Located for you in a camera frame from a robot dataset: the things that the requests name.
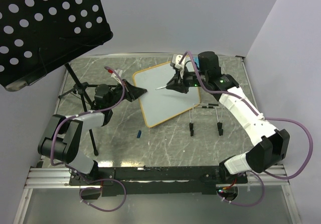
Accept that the blue marker cap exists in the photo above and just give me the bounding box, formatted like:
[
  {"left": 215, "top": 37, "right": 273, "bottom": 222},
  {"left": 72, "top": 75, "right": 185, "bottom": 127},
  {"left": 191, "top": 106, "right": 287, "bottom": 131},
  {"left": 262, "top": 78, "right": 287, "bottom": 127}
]
[{"left": 137, "top": 130, "right": 142, "bottom": 138}]

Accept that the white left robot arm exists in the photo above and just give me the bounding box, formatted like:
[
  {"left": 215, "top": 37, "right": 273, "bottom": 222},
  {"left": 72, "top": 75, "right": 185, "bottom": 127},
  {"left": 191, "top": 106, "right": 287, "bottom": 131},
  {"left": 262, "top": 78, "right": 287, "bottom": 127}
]
[{"left": 38, "top": 79, "right": 147, "bottom": 185}]

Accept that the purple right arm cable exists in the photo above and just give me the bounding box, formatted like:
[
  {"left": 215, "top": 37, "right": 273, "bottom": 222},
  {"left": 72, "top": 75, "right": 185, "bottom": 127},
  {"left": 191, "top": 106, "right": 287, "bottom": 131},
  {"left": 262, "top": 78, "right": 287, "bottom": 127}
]
[{"left": 180, "top": 51, "right": 314, "bottom": 207}]

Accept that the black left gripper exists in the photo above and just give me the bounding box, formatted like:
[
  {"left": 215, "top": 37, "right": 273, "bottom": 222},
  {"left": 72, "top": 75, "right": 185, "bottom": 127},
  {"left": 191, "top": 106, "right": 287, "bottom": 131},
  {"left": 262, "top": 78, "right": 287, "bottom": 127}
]
[{"left": 106, "top": 79, "right": 147, "bottom": 108}]

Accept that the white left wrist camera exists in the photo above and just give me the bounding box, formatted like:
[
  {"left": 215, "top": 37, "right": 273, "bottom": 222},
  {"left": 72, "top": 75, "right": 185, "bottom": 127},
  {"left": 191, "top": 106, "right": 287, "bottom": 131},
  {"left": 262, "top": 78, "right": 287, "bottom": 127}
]
[{"left": 104, "top": 66, "right": 123, "bottom": 84}]

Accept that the black perforated music stand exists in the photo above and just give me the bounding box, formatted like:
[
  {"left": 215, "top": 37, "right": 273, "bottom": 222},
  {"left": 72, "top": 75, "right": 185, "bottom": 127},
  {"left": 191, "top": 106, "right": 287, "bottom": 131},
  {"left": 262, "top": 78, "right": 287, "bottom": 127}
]
[{"left": 0, "top": 0, "right": 118, "bottom": 156}]

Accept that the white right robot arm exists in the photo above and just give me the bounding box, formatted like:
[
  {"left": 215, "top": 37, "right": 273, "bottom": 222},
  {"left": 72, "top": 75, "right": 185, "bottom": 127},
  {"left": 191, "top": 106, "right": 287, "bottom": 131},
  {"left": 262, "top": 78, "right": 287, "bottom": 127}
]
[{"left": 166, "top": 51, "right": 290, "bottom": 183}]

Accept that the yellow framed whiteboard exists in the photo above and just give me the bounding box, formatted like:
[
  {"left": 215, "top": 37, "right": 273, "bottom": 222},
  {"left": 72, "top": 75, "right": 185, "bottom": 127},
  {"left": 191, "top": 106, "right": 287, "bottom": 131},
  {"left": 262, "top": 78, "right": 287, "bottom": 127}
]
[{"left": 133, "top": 61, "right": 201, "bottom": 128}]

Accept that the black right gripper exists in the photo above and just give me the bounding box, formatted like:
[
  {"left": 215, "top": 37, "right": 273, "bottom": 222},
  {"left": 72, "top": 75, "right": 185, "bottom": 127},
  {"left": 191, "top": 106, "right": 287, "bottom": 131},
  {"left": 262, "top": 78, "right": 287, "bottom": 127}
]
[{"left": 166, "top": 66, "right": 208, "bottom": 94}]

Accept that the blue studded baseplate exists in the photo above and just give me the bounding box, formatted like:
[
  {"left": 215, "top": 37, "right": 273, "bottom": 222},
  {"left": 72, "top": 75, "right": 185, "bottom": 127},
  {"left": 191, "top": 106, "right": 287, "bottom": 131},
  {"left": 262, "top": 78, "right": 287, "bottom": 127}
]
[{"left": 193, "top": 57, "right": 200, "bottom": 69}]

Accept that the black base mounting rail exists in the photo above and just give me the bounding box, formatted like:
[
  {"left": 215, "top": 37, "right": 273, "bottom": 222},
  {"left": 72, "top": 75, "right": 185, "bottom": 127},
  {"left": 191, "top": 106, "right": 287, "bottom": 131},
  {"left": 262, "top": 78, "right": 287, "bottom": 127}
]
[{"left": 69, "top": 166, "right": 248, "bottom": 197}]

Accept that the wire whiteboard easel stand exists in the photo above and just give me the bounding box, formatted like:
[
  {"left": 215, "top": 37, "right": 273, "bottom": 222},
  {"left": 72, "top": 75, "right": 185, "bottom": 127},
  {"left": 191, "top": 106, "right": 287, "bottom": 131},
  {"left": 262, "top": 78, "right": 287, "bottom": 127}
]
[{"left": 189, "top": 103, "right": 224, "bottom": 137}]

